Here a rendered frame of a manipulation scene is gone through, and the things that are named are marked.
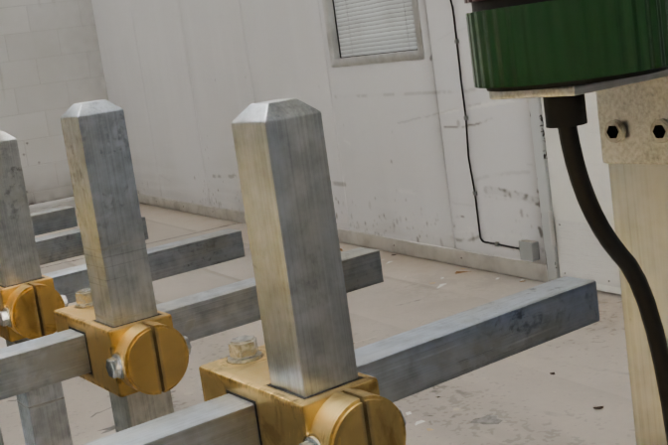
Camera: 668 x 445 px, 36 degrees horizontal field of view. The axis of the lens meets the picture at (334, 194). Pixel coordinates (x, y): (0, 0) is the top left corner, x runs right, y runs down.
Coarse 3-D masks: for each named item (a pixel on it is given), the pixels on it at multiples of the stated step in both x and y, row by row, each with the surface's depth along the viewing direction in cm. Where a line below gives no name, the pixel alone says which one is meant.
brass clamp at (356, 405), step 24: (264, 360) 61; (216, 384) 61; (240, 384) 58; (264, 384) 57; (360, 384) 55; (264, 408) 56; (288, 408) 54; (312, 408) 53; (336, 408) 53; (360, 408) 52; (384, 408) 53; (264, 432) 57; (288, 432) 54; (312, 432) 53; (336, 432) 52; (360, 432) 53; (384, 432) 53
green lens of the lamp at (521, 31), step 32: (576, 0) 28; (608, 0) 28; (640, 0) 28; (480, 32) 30; (512, 32) 28; (544, 32) 28; (576, 32) 28; (608, 32) 28; (640, 32) 28; (480, 64) 30; (512, 64) 29; (544, 64) 28; (576, 64) 28; (608, 64) 28; (640, 64) 28
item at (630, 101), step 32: (480, 0) 30; (512, 0) 29; (544, 0) 28; (512, 96) 30; (544, 96) 29; (576, 96) 30; (608, 96) 33; (640, 96) 32; (576, 128) 31; (608, 128) 33; (640, 128) 33; (576, 160) 31; (608, 160) 34; (640, 160) 33; (576, 192) 31; (608, 224) 31; (640, 288) 32
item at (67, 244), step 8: (144, 224) 134; (64, 232) 130; (72, 232) 129; (80, 232) 129; (144, 232) 134; (40, 240) 126; (48, 240) 127; (56, 240) 127; (64, 240) 128; (72, 240) 129; (80, 240) 129; (40, 248) 126; (48, 248) 127; (56, 248) 128; (64, 248) 128; (72, 248) 129; (80, 248) 129; (40, 256) 126; (48, 256) 127; (56, 256) 128; (64, 256) 128; (72, 256) 129; (40, 264) 126
